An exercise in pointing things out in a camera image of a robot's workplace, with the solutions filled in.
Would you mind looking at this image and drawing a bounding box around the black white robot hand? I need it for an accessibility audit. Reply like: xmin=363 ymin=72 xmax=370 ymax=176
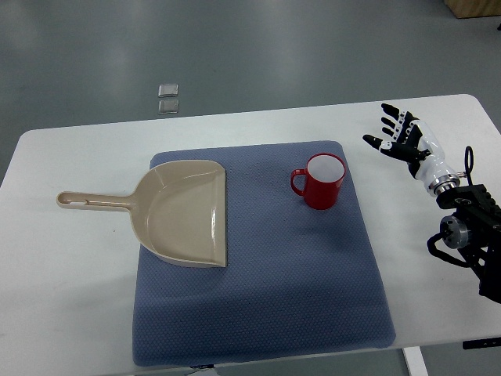
xmin=362 ymin=103 xmax=460 ymax=197

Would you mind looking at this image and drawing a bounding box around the red cup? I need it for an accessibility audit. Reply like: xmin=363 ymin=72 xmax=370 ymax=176
xmin=290 ymin=153 xmax=347 ymax=210

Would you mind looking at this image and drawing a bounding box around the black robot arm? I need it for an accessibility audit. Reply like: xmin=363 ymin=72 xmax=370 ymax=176
xmin=427 ymin=146 xmax=500 ymax=303

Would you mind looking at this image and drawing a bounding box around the beige plastic dustpan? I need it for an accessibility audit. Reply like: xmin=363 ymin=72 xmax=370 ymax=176
xmin=56 ymin=160 xmax=227 ymax=268

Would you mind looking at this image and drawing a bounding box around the blue grey textured mat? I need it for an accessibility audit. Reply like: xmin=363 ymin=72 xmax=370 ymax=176
xmin=132 ymin=141 xmax=395 ymax=367

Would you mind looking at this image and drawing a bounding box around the black table control panel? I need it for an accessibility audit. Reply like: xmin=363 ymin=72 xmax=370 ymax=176
xmin=462 ymin=338 xmax=501 ymax=350

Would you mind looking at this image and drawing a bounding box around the upper floor socket plate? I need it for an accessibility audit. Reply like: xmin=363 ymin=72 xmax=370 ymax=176
xmin=157 ymin=83 xmax=178 ymax=98

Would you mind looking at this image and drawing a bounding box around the wooden box corner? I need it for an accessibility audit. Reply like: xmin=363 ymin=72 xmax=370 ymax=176
xmin=444 ymin=0 xmax=500 ymax=19

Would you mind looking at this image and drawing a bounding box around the floor socket plate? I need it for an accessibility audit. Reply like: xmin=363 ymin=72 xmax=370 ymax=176
xmin=157 ymin=83 xmax=178 ymax=98
xmin=157 ymin=99 xmax=179 ymax=114

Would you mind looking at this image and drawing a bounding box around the white table leg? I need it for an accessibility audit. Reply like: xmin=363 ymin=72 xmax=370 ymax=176
xmin=402 ymin=346 xmax=429 ymax=376

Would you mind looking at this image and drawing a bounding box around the lower floor socket plate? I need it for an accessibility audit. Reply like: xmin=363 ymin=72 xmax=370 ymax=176
xmin=157 ymin=99 xmax=179 ymax=114

